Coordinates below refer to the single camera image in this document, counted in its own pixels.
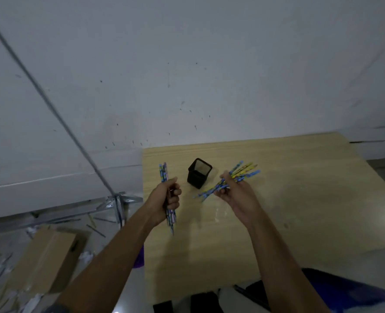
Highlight scattered white paper scraps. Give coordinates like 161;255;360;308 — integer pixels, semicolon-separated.
0;225;95;313

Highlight black square pen holder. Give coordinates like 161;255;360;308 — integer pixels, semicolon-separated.
187;158;213;189

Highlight brown cardboard box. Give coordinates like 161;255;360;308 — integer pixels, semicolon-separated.
3;225;92;295

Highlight thin grey metal pole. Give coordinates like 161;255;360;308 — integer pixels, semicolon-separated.
0;10;125;228

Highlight person's right forearm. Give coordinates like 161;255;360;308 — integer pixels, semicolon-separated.
241;209;331;313

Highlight purple plastic object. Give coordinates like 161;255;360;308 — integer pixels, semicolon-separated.
133;246;145;270

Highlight grey metal floor frame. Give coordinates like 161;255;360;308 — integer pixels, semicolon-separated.
0;191;144;237

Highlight small bundle of patterned pencils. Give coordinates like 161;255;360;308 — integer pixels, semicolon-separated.
159;162;177;236

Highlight blue plastic chair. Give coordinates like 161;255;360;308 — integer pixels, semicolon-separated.
233;268;385;313

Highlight person's left hand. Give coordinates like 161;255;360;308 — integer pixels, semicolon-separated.
143;177;182;227

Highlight large bunch of patterned pencils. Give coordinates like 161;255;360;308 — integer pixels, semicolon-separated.
194;161;261;202

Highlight person's left forearm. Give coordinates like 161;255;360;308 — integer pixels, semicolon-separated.
56;208;156;313

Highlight person's right hand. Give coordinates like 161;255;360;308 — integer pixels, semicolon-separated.
213;171;262;226

